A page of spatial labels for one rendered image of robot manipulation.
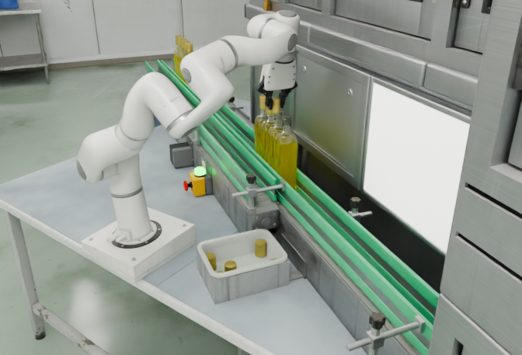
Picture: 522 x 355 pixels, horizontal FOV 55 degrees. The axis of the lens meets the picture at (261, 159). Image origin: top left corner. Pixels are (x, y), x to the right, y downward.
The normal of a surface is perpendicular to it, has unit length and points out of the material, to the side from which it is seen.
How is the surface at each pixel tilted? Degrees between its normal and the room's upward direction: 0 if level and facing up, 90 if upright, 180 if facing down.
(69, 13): 90
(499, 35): 90
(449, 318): 90
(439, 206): 90
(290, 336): 0
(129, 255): 5
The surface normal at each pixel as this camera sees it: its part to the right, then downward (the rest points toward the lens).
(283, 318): 0.00, -0.91
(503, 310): -0.92, 0.15
